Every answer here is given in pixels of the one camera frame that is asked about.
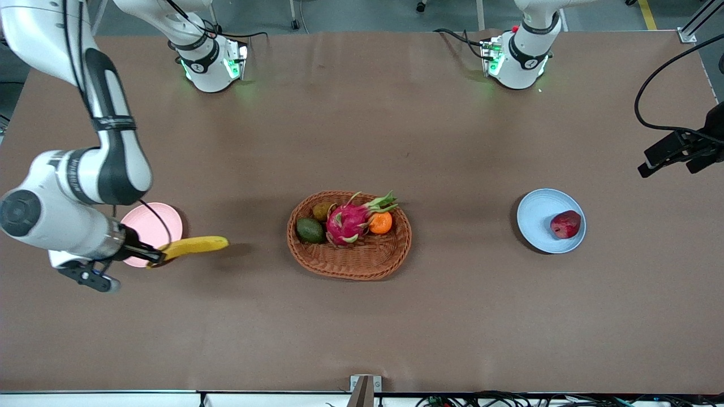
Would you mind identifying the dark red apple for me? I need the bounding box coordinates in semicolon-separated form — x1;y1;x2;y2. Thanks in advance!
550;210;582;239

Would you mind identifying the metal table edge bracket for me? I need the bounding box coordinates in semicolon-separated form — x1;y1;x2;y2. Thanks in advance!
346;375;382;407

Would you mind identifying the yellow banana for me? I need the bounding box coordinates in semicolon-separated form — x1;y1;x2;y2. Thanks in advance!
148;236;230;267

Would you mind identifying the light blue plate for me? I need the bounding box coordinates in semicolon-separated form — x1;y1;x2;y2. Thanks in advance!
516;188;587;254

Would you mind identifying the black base cable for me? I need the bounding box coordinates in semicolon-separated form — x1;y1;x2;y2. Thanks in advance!
434;28;488;60
201;21;269;41

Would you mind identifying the green avocado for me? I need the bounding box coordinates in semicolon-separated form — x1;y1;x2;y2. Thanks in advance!
296;217;326;244

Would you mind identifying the pink plate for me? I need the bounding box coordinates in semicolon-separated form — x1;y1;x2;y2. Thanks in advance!
119;202;183;268

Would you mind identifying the pink dragon fruit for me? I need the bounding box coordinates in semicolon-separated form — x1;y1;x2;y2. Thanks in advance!
325;191;399;248

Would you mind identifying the white table frame rail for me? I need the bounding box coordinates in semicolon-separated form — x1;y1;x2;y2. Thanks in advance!
0;390;724;407

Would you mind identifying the aluminium frame post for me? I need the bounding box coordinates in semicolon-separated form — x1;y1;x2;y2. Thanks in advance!
678;0;724;43

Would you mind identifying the brown table cover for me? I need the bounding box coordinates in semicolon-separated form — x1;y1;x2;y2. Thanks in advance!
0;29;724;395

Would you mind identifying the tangled cable bundle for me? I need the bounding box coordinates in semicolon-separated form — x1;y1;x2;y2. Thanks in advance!
416;390;724;407

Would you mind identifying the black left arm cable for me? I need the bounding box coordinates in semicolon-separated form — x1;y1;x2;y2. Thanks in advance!
635;34;724;142

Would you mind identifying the brown wicker basket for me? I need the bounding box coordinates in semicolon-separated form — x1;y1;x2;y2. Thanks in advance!
287;190;413;281

